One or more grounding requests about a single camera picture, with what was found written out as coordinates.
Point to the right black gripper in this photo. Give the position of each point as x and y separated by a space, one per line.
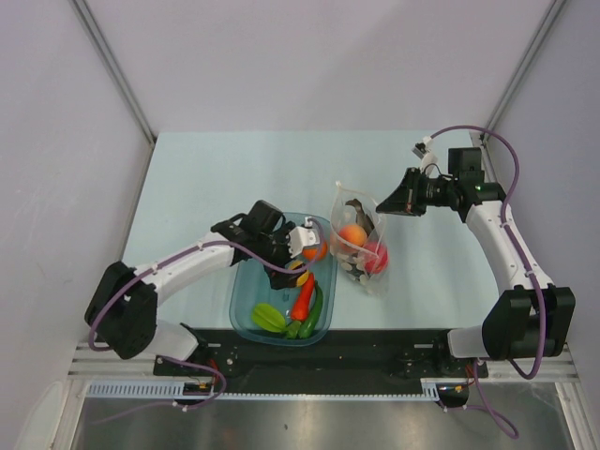
405 200

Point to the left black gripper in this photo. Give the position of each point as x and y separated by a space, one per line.
278 279

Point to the orange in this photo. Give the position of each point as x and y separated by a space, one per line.
315 253

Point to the green star fruit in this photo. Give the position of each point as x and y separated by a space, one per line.
268 318

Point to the peach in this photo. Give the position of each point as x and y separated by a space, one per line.
351 237

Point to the clear zip top bag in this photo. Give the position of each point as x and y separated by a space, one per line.
342 215

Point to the grey toy fish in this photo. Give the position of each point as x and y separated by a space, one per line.
364 218

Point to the dark grape bunch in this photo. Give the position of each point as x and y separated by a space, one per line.
357 272

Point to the red apple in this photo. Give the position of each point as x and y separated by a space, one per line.
376 257

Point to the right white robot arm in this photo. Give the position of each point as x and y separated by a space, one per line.
532 315

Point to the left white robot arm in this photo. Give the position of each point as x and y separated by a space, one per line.
123 312

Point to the blue transparent plastic bin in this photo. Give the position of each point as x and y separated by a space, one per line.
252 287

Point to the red chili pepper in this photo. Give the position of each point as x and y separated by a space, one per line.
300 309

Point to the green cucumber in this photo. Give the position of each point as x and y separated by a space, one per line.
314 315

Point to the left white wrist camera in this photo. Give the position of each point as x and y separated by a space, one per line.
310 234

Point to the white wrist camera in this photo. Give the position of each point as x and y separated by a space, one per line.
427 157
310 234

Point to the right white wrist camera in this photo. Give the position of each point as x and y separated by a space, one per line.
427 157

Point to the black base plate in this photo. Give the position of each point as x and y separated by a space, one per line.
343 362

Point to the white cable duct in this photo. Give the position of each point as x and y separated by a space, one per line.
180 390

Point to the right aluminium frame post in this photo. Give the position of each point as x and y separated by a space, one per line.
541 34

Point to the aluminium frame post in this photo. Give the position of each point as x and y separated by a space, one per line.
541 34
107 57

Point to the aluminium rail left side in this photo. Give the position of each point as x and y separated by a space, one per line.
88 364

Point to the left aluminium frame post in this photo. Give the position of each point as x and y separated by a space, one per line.
107 57

